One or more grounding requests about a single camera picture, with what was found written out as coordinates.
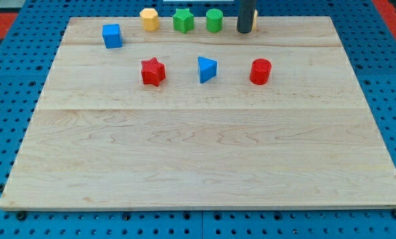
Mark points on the red star block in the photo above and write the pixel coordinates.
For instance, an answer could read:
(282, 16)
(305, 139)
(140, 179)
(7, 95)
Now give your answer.
(152, 72)

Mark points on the green star block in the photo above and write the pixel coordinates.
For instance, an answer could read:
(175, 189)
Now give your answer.
(183, 20)

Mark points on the blue cube block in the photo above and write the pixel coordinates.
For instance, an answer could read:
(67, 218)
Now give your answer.
(112, 36)

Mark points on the blue triangle block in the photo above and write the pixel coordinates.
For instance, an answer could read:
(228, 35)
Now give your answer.
(207, 69)

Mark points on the light wooden board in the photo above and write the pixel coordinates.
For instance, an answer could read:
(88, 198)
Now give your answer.
(101, 140)

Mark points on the red cylinder block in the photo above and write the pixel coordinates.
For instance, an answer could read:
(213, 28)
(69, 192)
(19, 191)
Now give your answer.
(260, 71)

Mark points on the green cylinder block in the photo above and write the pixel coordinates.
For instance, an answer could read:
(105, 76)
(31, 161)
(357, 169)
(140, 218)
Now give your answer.
(214, 20)

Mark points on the yellow block behind pusher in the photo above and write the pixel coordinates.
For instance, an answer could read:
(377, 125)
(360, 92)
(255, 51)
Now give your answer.
(254, 20)

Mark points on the yellow hexagon block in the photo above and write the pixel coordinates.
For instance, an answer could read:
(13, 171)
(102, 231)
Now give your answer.
(150, 19)

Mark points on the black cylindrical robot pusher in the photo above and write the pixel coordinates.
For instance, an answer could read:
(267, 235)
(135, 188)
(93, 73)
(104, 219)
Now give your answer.
(246, 15)

